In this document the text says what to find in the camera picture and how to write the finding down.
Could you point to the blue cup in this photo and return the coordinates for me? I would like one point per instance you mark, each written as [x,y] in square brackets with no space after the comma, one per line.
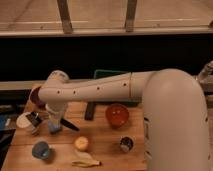
[41,150]

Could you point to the green plastic bin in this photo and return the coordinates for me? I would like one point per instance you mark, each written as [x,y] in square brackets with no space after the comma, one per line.
[101,73]

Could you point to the red orange bowl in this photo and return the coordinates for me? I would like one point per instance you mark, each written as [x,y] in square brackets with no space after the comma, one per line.
[116,115]

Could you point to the white plastic cup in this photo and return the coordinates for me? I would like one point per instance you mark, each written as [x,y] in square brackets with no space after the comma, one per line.
[23,123]

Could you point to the small metal cup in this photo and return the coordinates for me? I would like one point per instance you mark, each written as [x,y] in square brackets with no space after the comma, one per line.
[126,144]

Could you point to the black rectangular remote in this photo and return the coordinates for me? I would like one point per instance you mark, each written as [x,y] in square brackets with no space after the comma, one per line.
[90,110]

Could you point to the yellow banana peel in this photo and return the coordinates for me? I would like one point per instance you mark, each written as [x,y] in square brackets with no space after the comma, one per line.
[84,159]

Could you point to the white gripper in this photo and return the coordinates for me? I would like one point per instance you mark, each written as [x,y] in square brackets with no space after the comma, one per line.
[56,111]

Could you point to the purple bowl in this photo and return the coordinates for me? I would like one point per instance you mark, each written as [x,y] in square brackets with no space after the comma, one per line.
[35,98]

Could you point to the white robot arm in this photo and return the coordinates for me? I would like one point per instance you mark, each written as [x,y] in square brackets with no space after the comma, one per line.
[174,109]

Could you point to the orange fruit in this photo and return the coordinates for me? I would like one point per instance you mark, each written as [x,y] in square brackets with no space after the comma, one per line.
[81,143]

